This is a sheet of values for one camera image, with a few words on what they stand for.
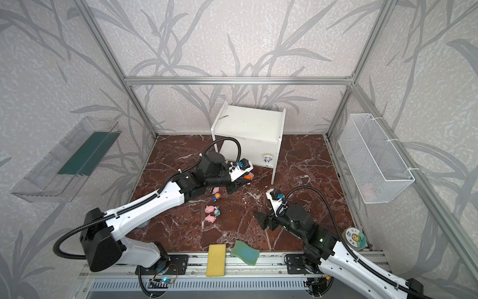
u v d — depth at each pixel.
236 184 0.64
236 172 0.62
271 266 0.75
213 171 0.56
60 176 0.63
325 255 0.52
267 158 0.85
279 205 0.62
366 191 0.73
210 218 0.84
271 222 0.62
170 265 0.72
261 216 0.63
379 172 0.60
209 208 0.86
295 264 0.74
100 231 0.40
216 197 0.91
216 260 0.74
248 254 0.76
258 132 0.77
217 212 0.86
